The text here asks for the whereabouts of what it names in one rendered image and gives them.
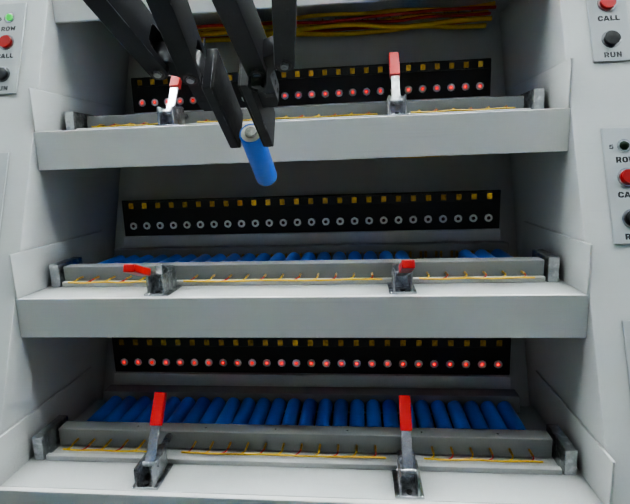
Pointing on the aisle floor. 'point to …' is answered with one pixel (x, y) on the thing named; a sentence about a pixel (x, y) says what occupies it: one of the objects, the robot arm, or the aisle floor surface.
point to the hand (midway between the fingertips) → (241, 102)
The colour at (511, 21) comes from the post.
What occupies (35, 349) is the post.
